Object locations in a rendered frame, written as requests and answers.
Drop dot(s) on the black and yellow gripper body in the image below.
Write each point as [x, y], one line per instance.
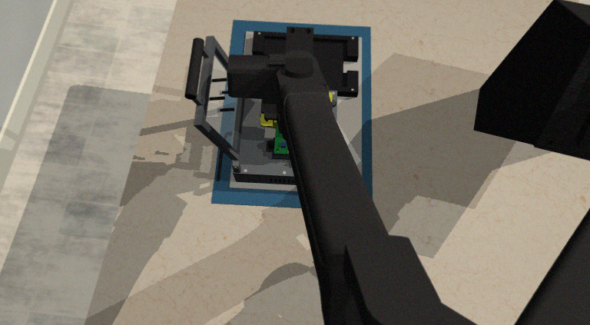
[270, 110]

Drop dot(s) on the green circuit board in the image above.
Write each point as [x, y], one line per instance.
[280, 143]

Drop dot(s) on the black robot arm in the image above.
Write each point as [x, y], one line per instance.
[381, 280]

